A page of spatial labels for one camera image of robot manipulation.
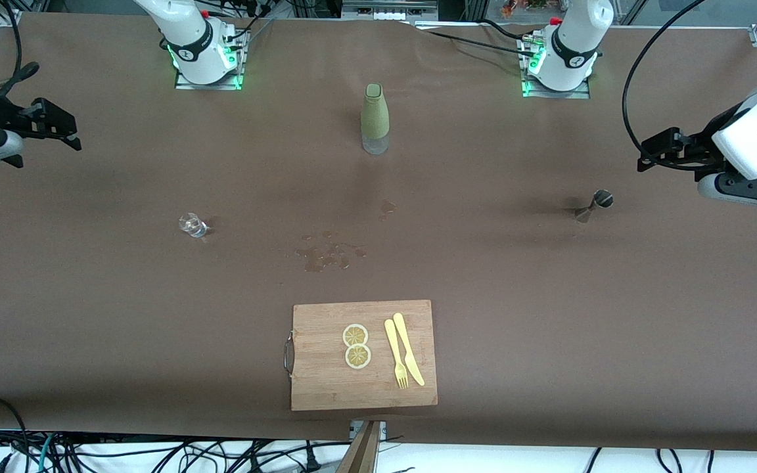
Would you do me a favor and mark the green cable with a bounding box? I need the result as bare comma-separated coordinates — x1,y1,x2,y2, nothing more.
38,435,58,473

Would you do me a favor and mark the metal post bracket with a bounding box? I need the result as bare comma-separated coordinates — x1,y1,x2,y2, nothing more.
350,420,387,442

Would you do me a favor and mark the grey power strip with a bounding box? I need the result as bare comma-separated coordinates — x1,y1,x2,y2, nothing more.
342,0,438,22

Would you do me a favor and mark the large spilled liquid puddle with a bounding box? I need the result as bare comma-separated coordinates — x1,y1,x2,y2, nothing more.
294,230,367,273

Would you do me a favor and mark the short black base cable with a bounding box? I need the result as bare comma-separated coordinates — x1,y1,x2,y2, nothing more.
477,18,537,41

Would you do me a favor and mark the wooden post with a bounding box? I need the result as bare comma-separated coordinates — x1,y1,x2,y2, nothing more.
336,420,382,473

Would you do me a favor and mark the yellow plastic knife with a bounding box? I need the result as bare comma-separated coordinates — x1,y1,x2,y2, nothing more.
392,313,426,387

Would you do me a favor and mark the clear glass cup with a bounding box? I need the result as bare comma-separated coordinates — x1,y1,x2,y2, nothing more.
178,212,208,238

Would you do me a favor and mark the long black base cable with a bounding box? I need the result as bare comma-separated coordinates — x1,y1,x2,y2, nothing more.
418,28,540,60

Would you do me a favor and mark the wooden cutting board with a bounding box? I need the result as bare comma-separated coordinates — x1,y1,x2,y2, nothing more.
285,300,438,412

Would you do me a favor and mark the green sleeved glass bottle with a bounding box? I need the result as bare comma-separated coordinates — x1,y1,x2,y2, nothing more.
361,83,390,156

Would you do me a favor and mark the brown table cover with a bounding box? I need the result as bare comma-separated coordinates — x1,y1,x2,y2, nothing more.
0,12,757,454

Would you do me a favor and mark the steel double jigger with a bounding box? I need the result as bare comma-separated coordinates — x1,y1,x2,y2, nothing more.
574,189,614,224

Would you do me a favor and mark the yellow plastic fork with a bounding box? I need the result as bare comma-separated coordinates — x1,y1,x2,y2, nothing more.
384,319,409,390

